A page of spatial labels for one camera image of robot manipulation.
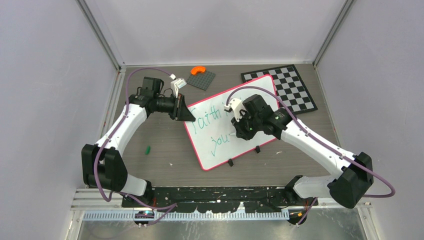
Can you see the green marker cap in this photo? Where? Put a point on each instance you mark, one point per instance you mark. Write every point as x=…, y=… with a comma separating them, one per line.
x=148, y=149

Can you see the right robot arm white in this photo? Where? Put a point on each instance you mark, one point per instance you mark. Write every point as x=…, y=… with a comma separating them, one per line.
x=347, y=181

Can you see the grey studded baseplate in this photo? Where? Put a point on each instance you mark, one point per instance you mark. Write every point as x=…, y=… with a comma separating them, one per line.
x=201, y=80

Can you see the whiteboard with pink frame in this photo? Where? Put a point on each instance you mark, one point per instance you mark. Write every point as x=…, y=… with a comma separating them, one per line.
x=209, y=133

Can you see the aluminium slotted rail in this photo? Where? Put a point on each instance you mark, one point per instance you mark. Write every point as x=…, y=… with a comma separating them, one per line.
x=134, y=215

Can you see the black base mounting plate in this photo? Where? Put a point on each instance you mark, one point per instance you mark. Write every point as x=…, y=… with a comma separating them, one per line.
x=254, y=199

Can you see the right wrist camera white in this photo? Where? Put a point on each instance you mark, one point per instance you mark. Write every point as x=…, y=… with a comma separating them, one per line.
x=236, y=106

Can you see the black white chessboard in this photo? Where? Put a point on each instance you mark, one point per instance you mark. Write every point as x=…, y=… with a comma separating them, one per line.
x=289, y=87

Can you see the orange curved piece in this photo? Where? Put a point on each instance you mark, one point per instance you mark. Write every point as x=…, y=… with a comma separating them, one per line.
x=197, y=70

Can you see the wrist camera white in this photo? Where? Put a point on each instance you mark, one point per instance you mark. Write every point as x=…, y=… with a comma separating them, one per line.
x=176, y=84
x=236, y=106

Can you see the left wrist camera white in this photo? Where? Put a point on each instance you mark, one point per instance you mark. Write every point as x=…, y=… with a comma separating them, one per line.
x=176, y=84

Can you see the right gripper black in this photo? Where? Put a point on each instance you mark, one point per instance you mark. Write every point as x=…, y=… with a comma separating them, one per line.
x=241, y=132

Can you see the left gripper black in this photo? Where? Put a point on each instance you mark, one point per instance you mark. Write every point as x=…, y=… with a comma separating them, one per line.
x=181, y=112

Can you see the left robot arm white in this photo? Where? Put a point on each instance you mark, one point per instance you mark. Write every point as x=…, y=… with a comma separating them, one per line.
x=102, y=163

